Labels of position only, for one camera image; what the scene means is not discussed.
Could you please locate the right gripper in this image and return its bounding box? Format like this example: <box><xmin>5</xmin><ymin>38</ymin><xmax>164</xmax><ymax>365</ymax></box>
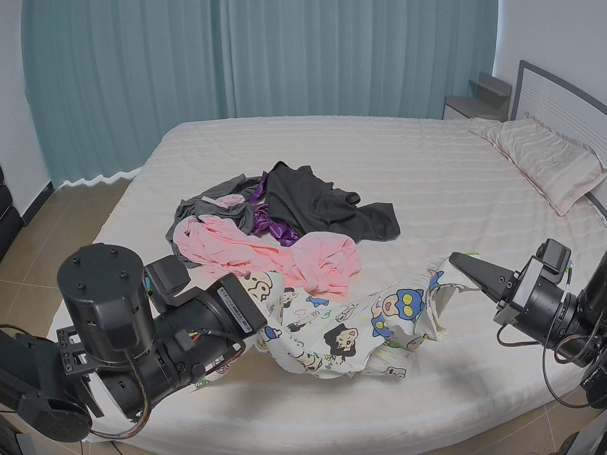
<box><xmin>448</xmin><ymin>252</ymin><xmax>577</xmax><ymax>349</ymax></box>

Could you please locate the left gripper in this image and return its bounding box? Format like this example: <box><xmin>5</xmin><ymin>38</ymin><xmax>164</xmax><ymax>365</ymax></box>
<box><xmin>154</xmin><ymin>273</ymin><xmax>269</xmax><ymax>387</ymax></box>

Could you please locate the white printed pyjama top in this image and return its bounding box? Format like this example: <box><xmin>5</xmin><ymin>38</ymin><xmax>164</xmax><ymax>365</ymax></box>
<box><xmin>192</xmin><ymin>252</ymin><xmax>480</xmax><ymax>390</ymax></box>

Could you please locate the bed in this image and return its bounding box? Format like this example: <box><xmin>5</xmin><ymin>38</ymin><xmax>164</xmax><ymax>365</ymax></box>
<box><xmin>45</xmin><ymin>60</ymin><xmax>607</xmax><ymax>455</ymax></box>

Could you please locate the pink garment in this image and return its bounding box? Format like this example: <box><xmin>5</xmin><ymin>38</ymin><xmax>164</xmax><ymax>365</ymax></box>
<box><xmin>172</xmin><ymin>195</ymin><xmax>361</xmax><ymax>298</ymax></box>

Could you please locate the grey garment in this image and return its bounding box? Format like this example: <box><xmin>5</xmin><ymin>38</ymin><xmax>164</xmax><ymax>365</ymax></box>
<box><xmin>165</xmin><ymin>173</ymin><xmax>266</xmax><ymax>255</ymax></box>

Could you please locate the purple garment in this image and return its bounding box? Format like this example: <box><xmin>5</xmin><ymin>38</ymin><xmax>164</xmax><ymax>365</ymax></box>
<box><xmin>247</xmin><ymin>171</ymin><xmax>300</xmax><ymax>247</ymax></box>

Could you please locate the pale pink striped pillow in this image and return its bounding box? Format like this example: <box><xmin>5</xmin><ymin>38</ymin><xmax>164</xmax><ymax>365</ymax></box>
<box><xmin>469</xmin><ymin>117</ymin><xmax>607</xmax><ymax>217</ymax></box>

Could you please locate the black garment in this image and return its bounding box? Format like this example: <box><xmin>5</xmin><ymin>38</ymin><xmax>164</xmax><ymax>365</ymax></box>
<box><xmin>263</xmin><ymin>161</ymin><xmax>401</xmax><ymax>247</ymax></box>

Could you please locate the grey white bedside table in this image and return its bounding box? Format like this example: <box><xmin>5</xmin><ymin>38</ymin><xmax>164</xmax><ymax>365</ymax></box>
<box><xmin>443</xmin><ymin>71</ymin><xmax>513</xmax><ymax>122</ymax></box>

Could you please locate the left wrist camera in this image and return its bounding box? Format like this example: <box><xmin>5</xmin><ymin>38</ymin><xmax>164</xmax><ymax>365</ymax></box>
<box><xmin>144</xmin><ymin>255</ymin><xmax>191</xmax><ymax>309</ymax></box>

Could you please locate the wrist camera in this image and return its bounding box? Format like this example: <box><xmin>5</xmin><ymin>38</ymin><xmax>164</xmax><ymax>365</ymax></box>
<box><xmin>144</xmin><ymin>255</ymin><xmax>191</xmax><ymax>309</ymax></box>
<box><xmin>535</xmin><ymin>238</ymin><xmax>573</xmax><ymax>276</ymax></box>

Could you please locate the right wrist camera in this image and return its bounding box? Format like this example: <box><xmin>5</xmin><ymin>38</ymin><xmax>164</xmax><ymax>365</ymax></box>
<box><xmin>535</xmin><ymin>238</ymin><xmax>573</xmax><ymax>276</ymax></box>

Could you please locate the black cable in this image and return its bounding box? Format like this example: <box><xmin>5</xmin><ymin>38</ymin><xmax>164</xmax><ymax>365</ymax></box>
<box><xmin>541</xmin><ymin>339</ymin><xmax>593</xmax><ymax>411</ymax></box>
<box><xmin>88</xmin><ymin>346</ymin><xmax>155</xmax><ymax>440</ymax></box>

